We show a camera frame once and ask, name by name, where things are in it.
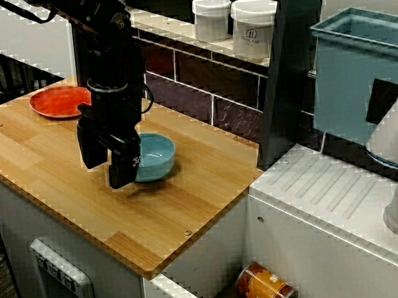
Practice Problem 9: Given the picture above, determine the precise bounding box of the white toy sink unit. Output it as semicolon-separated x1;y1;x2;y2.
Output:
130;133;398;298

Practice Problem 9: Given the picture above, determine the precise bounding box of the dark tile backsplash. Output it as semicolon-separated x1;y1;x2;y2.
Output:
131;13;280;155

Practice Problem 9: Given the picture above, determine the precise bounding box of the teal plastic bin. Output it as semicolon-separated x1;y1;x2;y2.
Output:
302;1;398;152

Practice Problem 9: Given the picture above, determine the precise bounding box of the orange soup can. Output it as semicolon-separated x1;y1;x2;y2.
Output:
231;257;297;298

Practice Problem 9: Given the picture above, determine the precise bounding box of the cream shelf ledge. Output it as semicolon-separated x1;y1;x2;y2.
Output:
123;0;272;82

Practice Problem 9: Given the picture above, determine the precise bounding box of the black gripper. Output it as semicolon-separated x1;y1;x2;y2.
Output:
72;75;154;194

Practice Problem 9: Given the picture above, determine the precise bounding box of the red plate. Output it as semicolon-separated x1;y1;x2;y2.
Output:
28;84;93;123

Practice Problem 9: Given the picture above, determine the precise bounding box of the dark grey post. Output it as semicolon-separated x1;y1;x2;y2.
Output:
239;0;349;172

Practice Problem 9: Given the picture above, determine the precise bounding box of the light blue bowl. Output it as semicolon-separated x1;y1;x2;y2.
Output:
125;129;179;185

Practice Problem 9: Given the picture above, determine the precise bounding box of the white toy kitchen cabinet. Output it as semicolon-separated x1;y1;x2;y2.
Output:
0;151;148;298

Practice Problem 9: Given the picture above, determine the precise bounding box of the white jar with printed label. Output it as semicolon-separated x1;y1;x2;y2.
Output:
227;0;284;63

